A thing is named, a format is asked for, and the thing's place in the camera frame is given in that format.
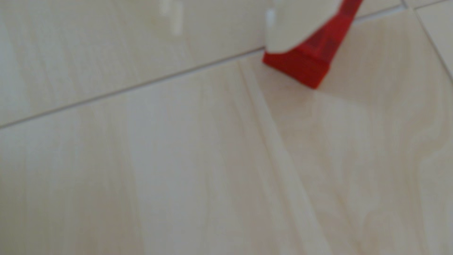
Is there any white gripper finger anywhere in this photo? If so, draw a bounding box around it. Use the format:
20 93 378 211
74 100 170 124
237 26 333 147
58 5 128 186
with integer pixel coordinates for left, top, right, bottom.
265 0 344 54
159 0 184 36

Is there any red block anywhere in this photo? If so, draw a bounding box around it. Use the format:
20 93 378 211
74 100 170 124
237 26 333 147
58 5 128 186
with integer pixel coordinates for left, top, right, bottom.
263 0 364 90

